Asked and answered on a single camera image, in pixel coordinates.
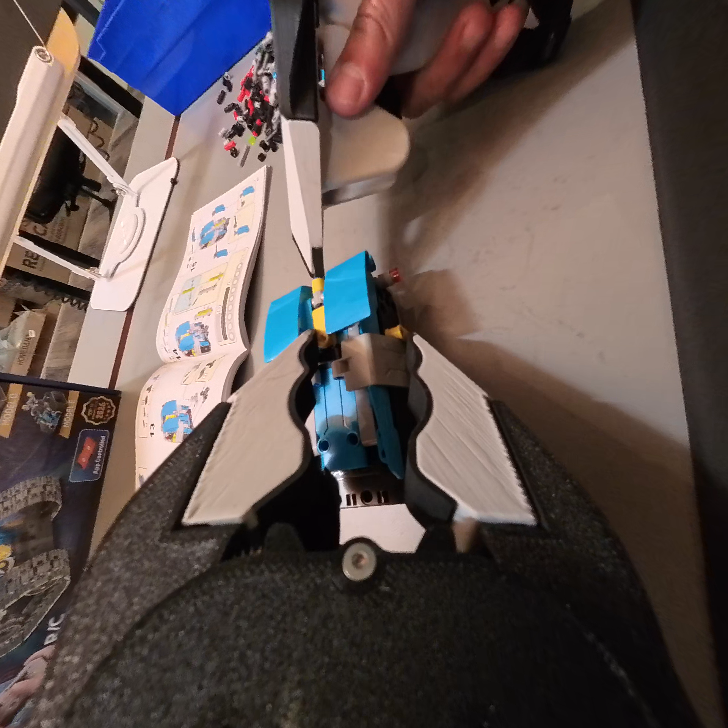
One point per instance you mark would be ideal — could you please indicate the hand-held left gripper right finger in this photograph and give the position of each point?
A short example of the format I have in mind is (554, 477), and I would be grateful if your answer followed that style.
(472, 455)

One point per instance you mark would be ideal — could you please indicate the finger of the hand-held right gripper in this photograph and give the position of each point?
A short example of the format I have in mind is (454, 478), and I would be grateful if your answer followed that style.
(301, 182)

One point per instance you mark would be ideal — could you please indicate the pile of small brick parts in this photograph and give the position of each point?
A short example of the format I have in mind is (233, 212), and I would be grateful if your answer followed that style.
(250, 102)

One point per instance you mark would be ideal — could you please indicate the white stand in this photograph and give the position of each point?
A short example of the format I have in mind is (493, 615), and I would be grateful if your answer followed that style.
(136, 227)

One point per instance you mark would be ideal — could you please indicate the person's right hand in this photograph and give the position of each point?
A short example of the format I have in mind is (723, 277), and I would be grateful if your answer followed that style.
(432, 51)

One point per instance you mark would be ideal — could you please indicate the blue grey toy brick model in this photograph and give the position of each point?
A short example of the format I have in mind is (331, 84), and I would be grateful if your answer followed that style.
(347, 296)

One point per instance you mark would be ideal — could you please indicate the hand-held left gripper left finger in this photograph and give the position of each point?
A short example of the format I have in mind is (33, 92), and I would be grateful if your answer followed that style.
(244, 455)

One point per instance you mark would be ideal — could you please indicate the blue plastic bin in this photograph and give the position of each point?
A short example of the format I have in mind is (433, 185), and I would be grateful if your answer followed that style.
(182, 45)

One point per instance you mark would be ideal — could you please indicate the dark toy robot box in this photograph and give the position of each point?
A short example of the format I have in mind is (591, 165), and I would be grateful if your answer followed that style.
(51, 455)

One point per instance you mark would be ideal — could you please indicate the open instruction booklet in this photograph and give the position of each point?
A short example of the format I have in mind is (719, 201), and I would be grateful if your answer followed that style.
(216, 273)

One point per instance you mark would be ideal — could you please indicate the grey desk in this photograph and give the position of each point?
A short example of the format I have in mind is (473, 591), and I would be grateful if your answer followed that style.
(540, 256)

